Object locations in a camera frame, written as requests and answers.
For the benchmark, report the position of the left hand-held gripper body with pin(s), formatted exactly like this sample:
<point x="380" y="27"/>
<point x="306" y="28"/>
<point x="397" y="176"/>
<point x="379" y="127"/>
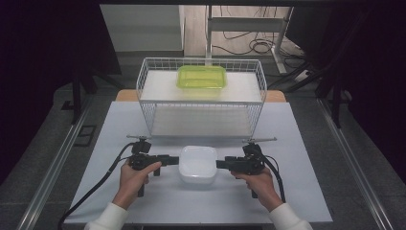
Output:
<point x="140" y="161"/>

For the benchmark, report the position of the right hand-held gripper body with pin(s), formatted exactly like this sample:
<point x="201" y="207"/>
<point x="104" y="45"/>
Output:
<point x="250" y="163"/>

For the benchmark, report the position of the white square bowl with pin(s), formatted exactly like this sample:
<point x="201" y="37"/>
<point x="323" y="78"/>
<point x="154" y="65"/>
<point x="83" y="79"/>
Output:
<point x="198" y="164"/>

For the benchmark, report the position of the green translucent plastic container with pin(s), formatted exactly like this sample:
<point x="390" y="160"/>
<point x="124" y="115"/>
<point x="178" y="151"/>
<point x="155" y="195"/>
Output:
<point x="201" y="78"/>

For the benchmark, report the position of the person's left hand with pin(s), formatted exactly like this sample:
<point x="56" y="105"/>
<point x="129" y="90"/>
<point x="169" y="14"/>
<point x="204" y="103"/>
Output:
<point x="130" y="185"/>

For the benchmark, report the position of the person's right hand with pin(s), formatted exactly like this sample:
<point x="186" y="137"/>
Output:
<point x="260" y="188"/>

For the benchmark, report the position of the wooden table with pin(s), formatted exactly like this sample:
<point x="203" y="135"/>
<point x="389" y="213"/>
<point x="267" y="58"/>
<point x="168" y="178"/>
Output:
<point x="126" y="96"/>

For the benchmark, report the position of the black stand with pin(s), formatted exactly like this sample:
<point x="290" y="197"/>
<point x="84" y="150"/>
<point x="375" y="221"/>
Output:
<point x="335" y="102"/>
<point x="76" y="96"/>

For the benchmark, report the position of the white power strip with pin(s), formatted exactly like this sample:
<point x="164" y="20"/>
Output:
<point x="302" y="76"/>

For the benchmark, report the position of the white cabinet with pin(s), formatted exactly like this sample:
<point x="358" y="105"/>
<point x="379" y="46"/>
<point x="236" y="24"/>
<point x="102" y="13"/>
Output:
<point x="142" y="28"/>

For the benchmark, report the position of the dark curtain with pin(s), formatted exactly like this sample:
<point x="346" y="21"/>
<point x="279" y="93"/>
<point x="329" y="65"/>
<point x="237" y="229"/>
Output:
<point x="373" y="80"/>
<point x="41" y="64"/>

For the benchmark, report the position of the aluminium rail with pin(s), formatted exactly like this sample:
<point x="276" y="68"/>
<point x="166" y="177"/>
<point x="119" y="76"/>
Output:
<point x="54" y="166"/>
<point x="354" y="163"/>

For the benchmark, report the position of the white metal desk frame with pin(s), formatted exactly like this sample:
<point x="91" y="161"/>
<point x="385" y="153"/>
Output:
<point x="245" y="24"/>

